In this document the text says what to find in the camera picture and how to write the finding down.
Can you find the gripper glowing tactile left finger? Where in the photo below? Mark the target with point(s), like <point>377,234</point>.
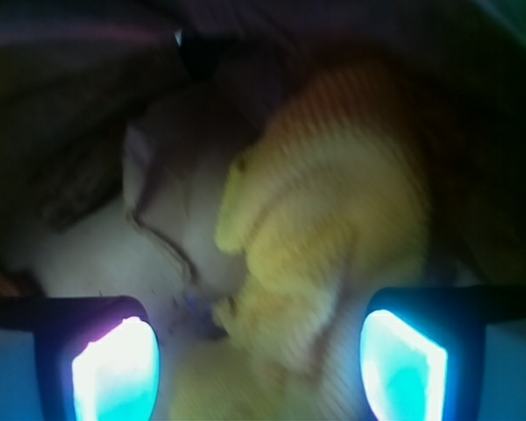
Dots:
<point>77,358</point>

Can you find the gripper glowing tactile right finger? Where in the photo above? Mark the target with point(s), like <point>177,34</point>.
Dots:
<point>445,353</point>

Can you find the yellow knitted cloth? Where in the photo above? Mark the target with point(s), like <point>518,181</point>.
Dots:
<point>329,205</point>

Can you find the brown paper bag tray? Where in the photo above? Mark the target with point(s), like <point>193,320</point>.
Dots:
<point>70,70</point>

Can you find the black tape inside bag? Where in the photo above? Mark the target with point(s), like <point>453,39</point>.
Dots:
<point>200,55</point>

